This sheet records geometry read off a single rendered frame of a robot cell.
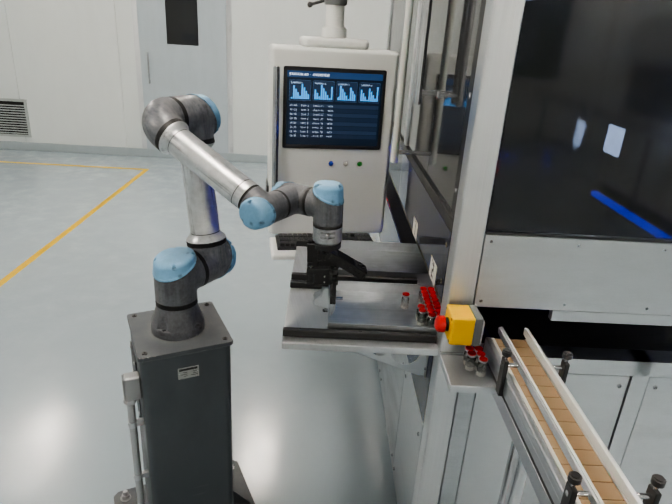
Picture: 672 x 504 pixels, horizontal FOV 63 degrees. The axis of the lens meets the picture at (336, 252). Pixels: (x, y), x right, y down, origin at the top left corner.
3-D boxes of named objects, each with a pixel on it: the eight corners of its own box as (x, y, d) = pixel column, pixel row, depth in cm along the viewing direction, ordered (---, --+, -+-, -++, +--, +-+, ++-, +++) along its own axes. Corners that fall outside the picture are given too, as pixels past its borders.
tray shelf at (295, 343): (424, 252, 205) (425, 248, 204) (468, 357, 140) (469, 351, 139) (297, 246, 203) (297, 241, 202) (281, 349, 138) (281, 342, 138)
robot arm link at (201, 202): (178, 285, 162) (149, 96, 145) (213, 269, 175) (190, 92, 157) (208, 292, 157) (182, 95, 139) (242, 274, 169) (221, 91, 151)
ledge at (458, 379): (493, 362, 138) (494, 356, 137) (508, 394, 126) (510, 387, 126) (439, 360, 138) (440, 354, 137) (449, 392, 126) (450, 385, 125)
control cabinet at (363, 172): (373, 220, 255) (389, 40, 225) (383, 234, 237) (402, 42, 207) (265, 220, 246) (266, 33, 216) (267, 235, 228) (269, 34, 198)
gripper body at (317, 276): (307, 277, 147) (308, 235, 142) (339, 278, 147) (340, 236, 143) (306, 290, 140) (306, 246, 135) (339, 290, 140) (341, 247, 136)
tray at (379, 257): (427, 253, 199) (428, 244, 198) (440, 284, 175) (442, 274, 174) (334, 248, 198) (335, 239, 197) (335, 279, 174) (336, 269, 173)
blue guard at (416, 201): (379, 145, 318) (382, 114, 311) (443, 300, 139) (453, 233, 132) (378, 145, 318) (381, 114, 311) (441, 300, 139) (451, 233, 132)
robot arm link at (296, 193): (259, 185, 135) (296, 193, 130) (285, 176, 144) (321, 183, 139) (260, 215, 138) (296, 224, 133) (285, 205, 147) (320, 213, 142)
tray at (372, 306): (438, 295, 167) (440, 285, 166) (455, 340, 143) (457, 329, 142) (328, 289, 167) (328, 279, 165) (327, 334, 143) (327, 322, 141)
